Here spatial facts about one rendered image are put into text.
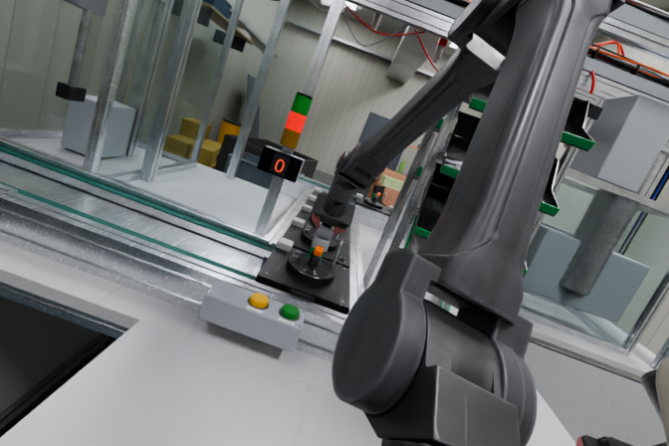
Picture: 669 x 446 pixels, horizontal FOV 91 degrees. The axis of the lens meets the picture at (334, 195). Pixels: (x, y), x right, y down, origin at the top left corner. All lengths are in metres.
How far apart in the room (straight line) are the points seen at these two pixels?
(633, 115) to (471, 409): 1.78
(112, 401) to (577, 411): 1.85
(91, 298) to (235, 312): 0.30
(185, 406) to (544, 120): 0.63
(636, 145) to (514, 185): 1.69
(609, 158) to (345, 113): 8.62
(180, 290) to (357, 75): 9.55
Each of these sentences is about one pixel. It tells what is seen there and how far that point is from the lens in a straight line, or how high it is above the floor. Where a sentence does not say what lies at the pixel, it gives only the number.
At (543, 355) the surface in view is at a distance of 1.84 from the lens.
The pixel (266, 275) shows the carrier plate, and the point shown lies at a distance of 0.84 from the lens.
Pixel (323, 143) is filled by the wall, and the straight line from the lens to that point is 10.03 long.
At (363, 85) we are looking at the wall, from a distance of 10.08.
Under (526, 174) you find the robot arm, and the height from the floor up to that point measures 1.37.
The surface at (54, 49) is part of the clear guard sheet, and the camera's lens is 1.92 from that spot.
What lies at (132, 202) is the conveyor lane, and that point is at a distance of 1.16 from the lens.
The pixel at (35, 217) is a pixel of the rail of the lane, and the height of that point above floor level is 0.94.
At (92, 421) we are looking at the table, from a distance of 0.66.
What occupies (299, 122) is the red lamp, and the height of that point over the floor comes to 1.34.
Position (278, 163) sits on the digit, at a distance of 0.97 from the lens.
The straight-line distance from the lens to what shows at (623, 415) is 2.19.
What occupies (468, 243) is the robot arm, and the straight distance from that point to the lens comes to 0.23.
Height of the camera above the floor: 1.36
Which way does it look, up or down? 11 degrees down
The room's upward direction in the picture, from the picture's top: 21 degrees clockwise
